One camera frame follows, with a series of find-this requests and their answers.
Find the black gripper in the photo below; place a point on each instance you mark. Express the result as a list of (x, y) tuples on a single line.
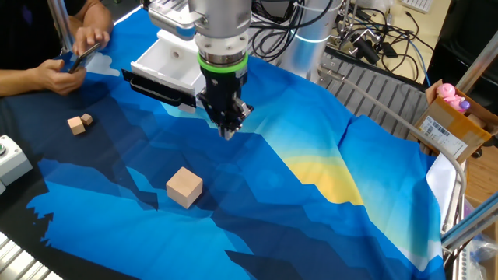
[(225, 89)]

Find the large wooden cube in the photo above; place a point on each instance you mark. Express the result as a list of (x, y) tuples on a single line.
[(183, 188)]

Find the dark smartphone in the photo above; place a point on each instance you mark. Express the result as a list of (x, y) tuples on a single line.
[(83, 58)]

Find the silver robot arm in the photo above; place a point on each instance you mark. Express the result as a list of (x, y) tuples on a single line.
[(221, 23)]

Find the person's right forearm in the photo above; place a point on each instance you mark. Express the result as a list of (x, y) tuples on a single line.
[(15, 82)]

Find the white drawer with black front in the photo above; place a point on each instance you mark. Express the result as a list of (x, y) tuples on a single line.
[(163, 68)]

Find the person's left hand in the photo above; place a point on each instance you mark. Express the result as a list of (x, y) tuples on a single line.
[(91, 36)]

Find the person's right hand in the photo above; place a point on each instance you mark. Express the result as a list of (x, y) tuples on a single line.
[(58, 79)]

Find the blue printed tablecloth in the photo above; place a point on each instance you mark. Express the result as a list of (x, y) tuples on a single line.
[(272, 218)]

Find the small wooden cube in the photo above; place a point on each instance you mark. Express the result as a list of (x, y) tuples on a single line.
[(87, 119)]

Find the medium wooden cube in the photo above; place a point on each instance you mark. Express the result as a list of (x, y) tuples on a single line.
[(76, 126)]

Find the white keyboard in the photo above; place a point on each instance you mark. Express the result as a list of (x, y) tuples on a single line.
[(418, 4)]

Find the grey green-button box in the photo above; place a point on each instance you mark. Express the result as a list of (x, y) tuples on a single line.
[(13, 163)]

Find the pink plastic toy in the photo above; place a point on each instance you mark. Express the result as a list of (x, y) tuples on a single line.
[(447, 93)]

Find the person in black shirt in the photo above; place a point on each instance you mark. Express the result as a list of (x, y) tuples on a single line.
[(23, 31)]

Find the labelled open cardboard box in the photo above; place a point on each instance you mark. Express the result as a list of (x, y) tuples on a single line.
[(453, 124)]

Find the small purple toy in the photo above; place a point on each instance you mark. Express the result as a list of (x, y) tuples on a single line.
[(464, 105)]

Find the blue-edged aluminium beam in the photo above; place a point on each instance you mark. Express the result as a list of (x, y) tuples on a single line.
[(470, 225)]

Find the clear plastic bag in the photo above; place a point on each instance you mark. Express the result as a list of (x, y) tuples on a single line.
[(484, 253)]

